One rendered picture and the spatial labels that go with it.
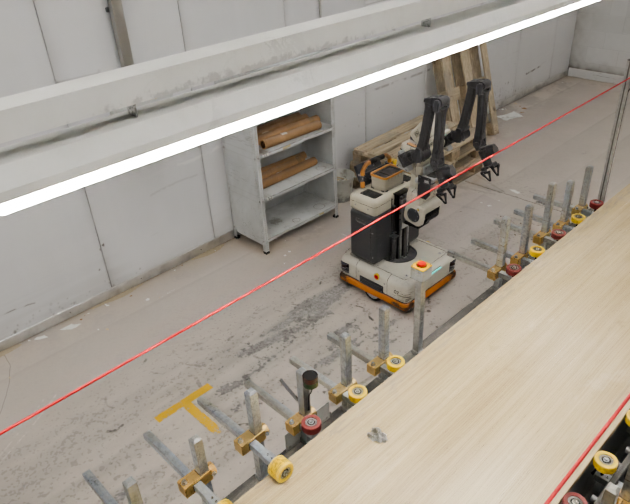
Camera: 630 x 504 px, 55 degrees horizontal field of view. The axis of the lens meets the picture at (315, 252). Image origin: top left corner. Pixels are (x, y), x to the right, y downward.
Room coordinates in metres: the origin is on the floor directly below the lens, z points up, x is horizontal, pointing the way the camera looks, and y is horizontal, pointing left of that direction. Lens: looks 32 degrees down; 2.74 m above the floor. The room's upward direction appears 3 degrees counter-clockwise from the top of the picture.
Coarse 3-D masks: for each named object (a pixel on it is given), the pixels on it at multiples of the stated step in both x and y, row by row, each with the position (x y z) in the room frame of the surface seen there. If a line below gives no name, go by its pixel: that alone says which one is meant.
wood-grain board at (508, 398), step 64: (576, 256) 2.79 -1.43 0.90; (512, 320) 2.27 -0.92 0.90; (576, 320) 2.24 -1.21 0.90; (384, 384) 1.89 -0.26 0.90; (448, 384) 1.87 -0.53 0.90; (512, 384) 1.85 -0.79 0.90; (576, 384) 1.83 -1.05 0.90; (320, 448) 1.57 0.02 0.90; (384, 448) 1.56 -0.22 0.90; (448, 448) 1.54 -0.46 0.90; (512, 448) 1.52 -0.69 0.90; (576, 448) 1.51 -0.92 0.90
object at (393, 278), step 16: (416, 240) 4.08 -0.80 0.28; (352, 256) 3.90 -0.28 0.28; (416, 256) 3.85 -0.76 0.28; (432, 256) 3.84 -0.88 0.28; (448, 256) 3.84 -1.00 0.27; (352, 272) 3.84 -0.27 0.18; (368, 272) 3.73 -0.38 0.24; (384, 272) 3.66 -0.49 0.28; (400, 272) 3.65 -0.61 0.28; (432, 272) 3.66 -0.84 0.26; (448, 272) 3.81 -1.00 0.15; (368, 288) 3.72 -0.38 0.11; (384, 288) 3.61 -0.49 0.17; (400, 288) 3.51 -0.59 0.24; (432, 288) 3.67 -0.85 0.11; (400, 304) 3.50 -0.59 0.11
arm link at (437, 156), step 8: (448, 96) 3.46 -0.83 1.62; (440, 104) 3.39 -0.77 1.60; (448, 104) 3.45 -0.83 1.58; (440, 112) 3.40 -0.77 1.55; (440, 120) 3.40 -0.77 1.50; (440, 128) 3.40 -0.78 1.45; (440, 136) 3.40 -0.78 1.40; (440, 144) 3.40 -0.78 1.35; (432, 152) 3.43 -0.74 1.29; (440, 152) 3.41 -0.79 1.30; (432, 160) 3.42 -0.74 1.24; (440, 160) 3.42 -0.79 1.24
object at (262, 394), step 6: (246, 384) 1.98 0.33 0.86; (252, 384) 1.98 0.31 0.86; (258, 390) 1.94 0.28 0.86; (264, 390) 1.94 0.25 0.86; (258, 396) 1.93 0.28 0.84; (264, 396) 1.90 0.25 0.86; (270, 396) 1.90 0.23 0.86; (270, 402) 1.87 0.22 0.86; (276, 402) 1.86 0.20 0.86; (276, 408) 1.84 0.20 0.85; (282, 408) 1.83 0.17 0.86; (288, 408) 1.83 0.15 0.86; (282, 414) 1.81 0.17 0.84; (288, 414) 1.79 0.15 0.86; (294, 414) 1.79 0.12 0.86; (300, 426) 1.73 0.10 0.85; (312, 438) 1.68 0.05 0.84
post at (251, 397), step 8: (248, 392) 1.61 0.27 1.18; (256, 392) 1.62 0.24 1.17; (248, 400) 1.60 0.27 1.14; (256, 400) 1.61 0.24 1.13; (248, 408) 1.61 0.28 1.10; (256, 408) 1.61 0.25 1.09; (248, 416) 1.62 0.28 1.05; (256, 416) 1.61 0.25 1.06; (256, 424) 1.60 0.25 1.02; (256, 432) 1.60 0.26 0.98; (256, 456) 1.61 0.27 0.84; (256, 464) 1.61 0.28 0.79; (264, 464) 1.61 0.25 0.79; (256, 472) 1.62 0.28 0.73; (264, 472) 1.61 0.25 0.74
